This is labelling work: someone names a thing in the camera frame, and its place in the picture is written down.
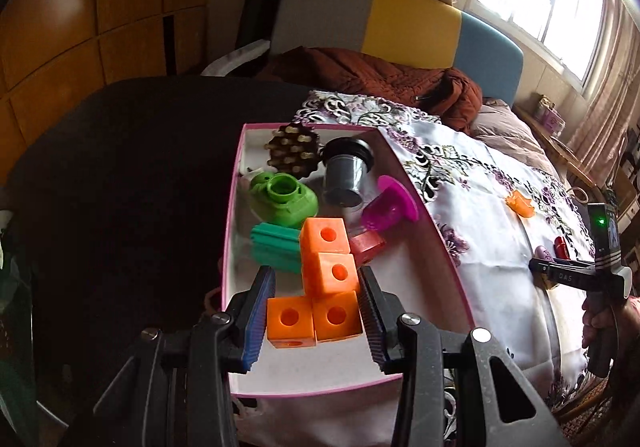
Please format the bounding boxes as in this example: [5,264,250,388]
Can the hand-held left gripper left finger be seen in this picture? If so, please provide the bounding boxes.
[65,265,277,447]

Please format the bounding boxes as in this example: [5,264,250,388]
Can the orange linked cubes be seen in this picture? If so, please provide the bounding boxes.
[266,217,365,349]

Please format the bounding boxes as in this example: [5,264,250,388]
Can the wicker basket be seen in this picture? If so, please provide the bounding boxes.
[555,377,640,433]

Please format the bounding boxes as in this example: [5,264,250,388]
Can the green plastic toy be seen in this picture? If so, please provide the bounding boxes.
[248,171,320,229]

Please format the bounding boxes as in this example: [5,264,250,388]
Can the wooden wardrobe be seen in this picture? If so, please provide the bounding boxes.
[0,0,216,168]

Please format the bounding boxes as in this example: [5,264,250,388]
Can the wooden shelf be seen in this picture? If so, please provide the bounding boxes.
[610,127,640,228]

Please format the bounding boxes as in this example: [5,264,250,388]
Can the rust brown quilted jacket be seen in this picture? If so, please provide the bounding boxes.
[257,46,483,135]

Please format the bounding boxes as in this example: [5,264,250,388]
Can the pink shallow box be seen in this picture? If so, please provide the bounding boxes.
[217,122,476,400]

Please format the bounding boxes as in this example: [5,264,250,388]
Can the person's right hand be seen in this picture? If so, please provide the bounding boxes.
[581,296,640,353]

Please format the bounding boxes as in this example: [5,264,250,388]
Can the grey yellow blue headboard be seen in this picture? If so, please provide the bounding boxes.
[270,0,525,105]

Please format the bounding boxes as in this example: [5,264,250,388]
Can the brown pinecone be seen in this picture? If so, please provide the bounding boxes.
[264,122,321,178]

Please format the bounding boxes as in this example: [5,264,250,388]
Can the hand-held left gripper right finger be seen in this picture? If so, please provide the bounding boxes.
[360,265,571,447]

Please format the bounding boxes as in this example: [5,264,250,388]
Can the red plastic block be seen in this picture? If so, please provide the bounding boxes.
[349,229,387,265]

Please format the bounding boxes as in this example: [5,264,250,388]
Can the grey and black cup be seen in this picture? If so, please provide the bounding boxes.
[320,137,376,210]

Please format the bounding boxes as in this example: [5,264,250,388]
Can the purple box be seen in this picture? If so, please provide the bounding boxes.
[535,96,566,133]

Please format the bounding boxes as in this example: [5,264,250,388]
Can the magenta flanged spool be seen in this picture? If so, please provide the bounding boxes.
[360,176,420,233]

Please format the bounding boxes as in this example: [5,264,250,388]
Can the orange duck-shaped toy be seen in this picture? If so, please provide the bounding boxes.
[505,190,537,218]

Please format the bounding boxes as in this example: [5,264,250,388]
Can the white embroidered floral tablecloth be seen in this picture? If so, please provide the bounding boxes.
[235,90,601,447]

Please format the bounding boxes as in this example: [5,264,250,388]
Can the teal ridged block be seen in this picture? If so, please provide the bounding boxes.
[250,222,303,274]

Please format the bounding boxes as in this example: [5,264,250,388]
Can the pale pink quilt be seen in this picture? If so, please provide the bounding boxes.
[470,97,571,188]

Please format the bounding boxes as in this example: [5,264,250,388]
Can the wooden desk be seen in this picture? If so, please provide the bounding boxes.
[515,104,601,188]

